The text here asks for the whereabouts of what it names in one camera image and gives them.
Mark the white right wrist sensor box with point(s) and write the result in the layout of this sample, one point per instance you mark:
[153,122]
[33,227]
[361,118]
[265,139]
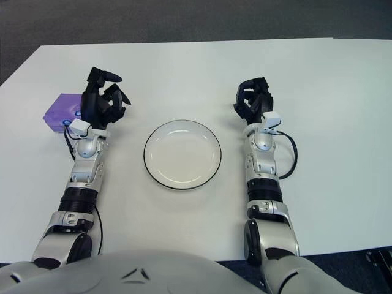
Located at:
[272,119]

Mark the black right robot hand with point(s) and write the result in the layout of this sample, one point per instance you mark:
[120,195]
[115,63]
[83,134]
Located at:
[266,101]

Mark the grey robot torso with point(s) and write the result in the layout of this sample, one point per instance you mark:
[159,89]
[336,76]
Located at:
[134,275]

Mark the purple tissue paper pack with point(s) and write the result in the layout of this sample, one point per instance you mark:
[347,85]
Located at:
[61,107]

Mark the white plate with black rim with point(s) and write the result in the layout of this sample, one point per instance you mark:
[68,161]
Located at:
[182,154]

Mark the white left wrist sensor box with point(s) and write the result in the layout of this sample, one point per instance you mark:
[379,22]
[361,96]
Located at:
[79,126]

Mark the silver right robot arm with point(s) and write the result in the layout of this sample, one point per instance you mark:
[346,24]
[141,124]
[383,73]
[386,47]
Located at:
[266,165]

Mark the white wrist sensor box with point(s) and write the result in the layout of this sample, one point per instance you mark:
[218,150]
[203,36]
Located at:
[79,126]
[272,119]

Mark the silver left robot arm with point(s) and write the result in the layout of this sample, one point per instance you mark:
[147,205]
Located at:
[85,165]

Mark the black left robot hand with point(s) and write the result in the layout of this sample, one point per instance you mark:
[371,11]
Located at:
[90,104]

